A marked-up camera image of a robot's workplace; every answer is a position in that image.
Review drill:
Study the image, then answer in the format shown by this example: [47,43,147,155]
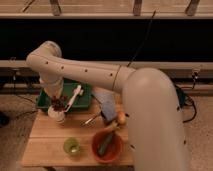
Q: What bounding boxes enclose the dark red grape bunch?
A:
[51,95,68,111]

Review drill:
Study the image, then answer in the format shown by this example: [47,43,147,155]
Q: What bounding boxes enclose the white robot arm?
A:
[26,41,190,171]

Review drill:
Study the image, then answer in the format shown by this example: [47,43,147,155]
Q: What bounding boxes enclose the white paper cup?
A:
[48,106,65,123]

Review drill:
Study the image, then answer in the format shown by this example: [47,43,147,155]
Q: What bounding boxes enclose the green plastic cup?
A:
[63,137,80,156]

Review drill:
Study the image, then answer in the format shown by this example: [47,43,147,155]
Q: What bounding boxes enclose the light blue cloth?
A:
[92,90,115,104]

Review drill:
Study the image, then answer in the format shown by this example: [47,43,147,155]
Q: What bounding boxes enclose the green plastic tray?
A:
[36,81,91,112]

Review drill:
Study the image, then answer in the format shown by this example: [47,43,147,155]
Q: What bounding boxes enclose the white plastic brush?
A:
[65,85,84,112]

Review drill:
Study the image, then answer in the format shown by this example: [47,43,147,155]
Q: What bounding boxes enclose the orange peach fruit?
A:
[116,111,126,125]

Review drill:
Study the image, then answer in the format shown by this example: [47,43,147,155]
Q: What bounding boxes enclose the green cucumber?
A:
[97,132,115,156]

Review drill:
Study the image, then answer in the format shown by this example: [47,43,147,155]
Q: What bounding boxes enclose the red orange bowl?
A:
[91,131,124,164]

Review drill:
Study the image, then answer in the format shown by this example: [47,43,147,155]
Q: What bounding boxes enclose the wooden table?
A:
[20,87,135,168]

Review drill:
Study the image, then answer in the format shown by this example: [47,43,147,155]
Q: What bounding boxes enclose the black floor cable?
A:
[174,83,198,124]

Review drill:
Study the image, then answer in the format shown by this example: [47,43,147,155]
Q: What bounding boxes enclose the black hanging cable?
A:
[125,10,157,69]

